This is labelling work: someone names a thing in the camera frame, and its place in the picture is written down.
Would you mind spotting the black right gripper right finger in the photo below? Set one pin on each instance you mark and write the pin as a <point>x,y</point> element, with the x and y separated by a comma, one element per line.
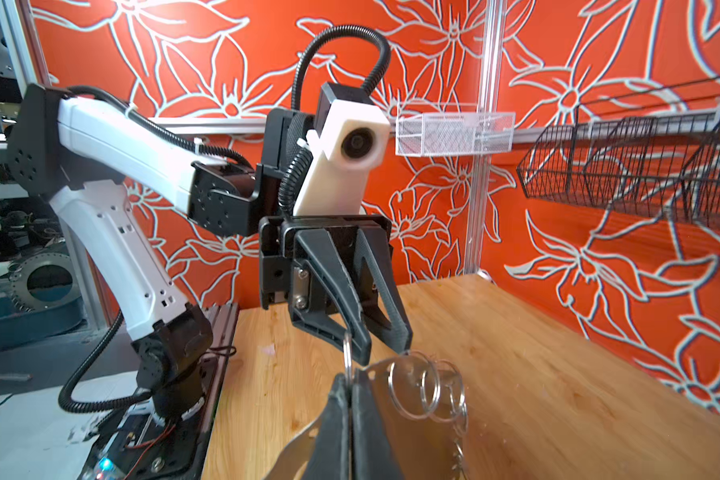
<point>372,455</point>

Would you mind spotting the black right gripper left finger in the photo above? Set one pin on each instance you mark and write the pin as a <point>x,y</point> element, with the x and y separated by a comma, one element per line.
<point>321,449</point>

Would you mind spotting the black wire mesh basket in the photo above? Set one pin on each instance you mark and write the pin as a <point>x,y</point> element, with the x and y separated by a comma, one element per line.
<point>651,150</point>

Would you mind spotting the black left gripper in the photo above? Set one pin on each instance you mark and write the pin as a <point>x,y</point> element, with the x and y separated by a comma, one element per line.
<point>335,275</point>

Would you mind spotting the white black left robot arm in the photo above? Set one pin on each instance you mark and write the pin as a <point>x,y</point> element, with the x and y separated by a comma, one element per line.
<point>76,146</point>

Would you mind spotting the aluminium frame corner post left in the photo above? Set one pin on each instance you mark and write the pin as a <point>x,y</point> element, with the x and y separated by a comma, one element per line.
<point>489,80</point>

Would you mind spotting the clear acrylic basket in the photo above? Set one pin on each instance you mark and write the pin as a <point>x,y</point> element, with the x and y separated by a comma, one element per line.
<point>425,129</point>

